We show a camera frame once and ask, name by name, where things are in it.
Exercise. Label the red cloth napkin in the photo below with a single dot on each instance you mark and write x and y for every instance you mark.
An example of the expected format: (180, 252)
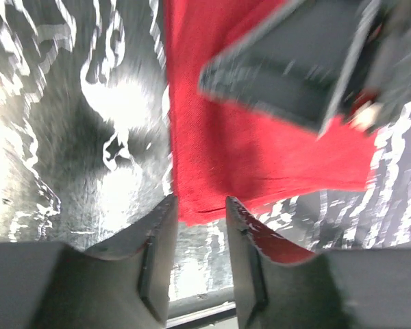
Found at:
(224, 149)

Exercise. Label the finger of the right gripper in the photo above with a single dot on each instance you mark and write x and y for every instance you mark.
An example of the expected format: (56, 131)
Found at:
(305, 63)

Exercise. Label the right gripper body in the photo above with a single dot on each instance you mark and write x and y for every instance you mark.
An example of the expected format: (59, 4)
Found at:
(380, 85)

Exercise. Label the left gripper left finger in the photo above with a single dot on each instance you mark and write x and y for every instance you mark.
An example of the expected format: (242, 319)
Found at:
(121, 282)

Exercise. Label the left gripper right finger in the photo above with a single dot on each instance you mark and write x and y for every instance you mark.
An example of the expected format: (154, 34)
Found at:
(278, 284)

